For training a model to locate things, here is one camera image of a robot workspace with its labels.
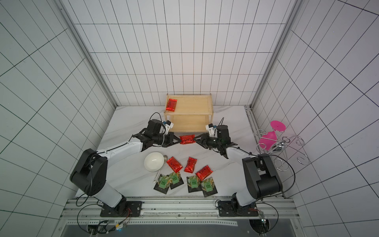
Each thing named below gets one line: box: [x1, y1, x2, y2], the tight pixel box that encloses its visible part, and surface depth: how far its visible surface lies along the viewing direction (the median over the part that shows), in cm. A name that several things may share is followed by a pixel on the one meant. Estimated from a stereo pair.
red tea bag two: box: [179, 134, 196, 145], surface depth 87 cm
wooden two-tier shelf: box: [163, 93, 214, 134], surface depth 98 cm
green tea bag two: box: [166, 171, 185, 190], surface depth 84 cm
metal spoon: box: [152, 155, 169, 184], surface depth 85 cm
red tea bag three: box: [183, 156, 198, 174], surface depth 87 cm
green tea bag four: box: [200, 176, 219, 198], surface depth 81 cm
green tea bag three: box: [186, 175, 203, 194], surface depth 83 cm
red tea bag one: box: [165, 98, 178, 113], surface depth 93 cm
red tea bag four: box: [165, 156, 184, 174], surface depth 89 cm
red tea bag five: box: [195, 164, 214, 182], surface depth 85 cm
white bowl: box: [144, 152, 165, 172], surface depth 87 cm
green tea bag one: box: [153, 173, 171, 195], surface depth 83 cm
